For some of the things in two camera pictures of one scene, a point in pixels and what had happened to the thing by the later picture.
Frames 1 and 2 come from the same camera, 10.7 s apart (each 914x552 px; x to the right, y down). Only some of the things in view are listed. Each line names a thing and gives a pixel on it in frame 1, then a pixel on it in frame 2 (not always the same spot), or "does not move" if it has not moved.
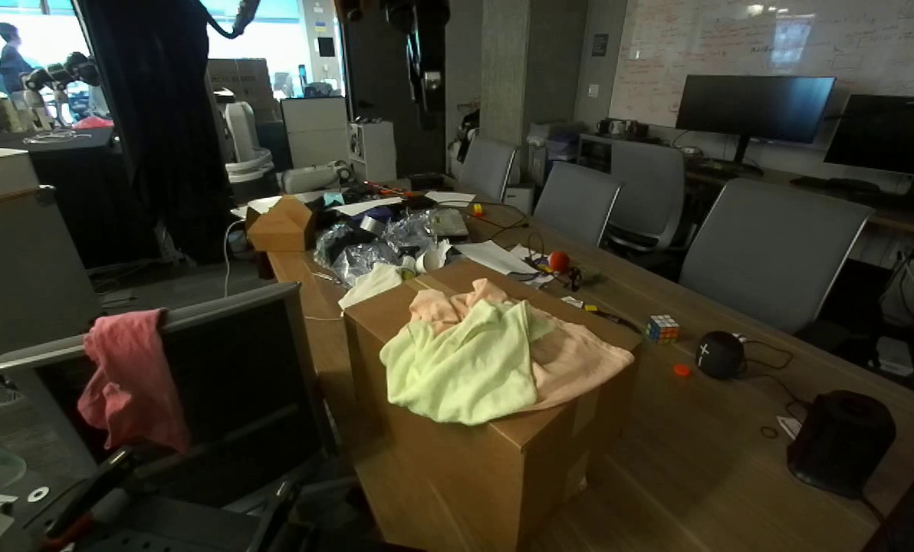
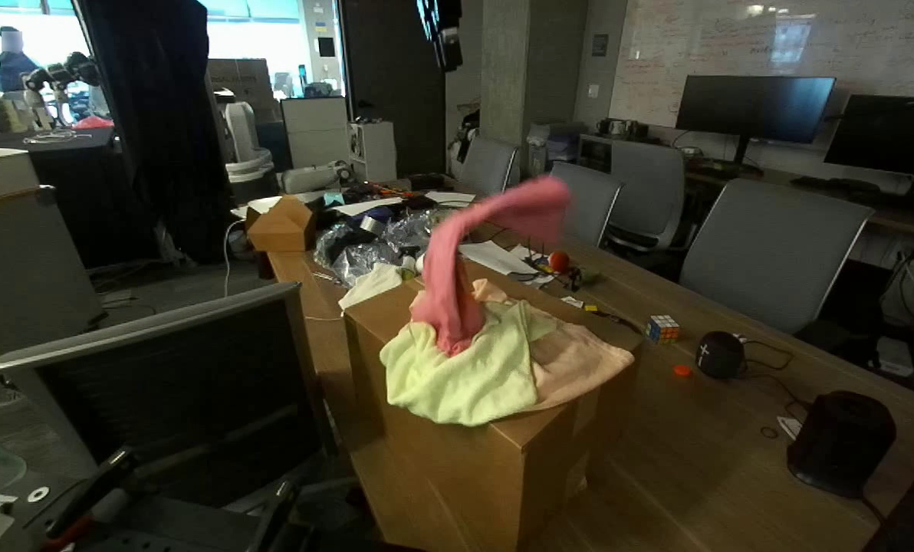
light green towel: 473,369 does not move
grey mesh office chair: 255,472 does not move
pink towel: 129,393 -> 443,299
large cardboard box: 455,482 does not move
